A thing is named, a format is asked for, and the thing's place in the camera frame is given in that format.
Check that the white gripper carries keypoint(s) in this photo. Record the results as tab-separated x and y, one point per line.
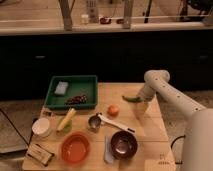
146	93

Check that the green pepper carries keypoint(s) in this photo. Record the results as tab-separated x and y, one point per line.
132	99

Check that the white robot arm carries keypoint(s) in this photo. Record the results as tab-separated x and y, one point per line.
197	154

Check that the purple bowl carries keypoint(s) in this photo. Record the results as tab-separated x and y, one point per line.
123	145

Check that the orange bowl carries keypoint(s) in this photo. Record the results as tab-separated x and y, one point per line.
74	149

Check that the orange fruit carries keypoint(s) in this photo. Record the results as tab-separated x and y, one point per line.
113	110

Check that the yellow corn cob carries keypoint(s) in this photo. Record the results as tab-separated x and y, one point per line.
66	119

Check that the green plastic tray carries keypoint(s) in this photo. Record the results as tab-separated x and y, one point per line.
78	85

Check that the grey sponge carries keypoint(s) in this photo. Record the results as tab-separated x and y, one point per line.
61	88

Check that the red object background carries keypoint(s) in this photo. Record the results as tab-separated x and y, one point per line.
105	20

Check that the white bottle background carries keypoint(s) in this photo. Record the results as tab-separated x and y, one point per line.
85	19

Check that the brown white wooden block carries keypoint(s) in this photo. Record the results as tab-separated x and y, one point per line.
40	154

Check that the metal measuring cup white handle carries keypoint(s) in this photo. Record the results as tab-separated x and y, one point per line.
96	120

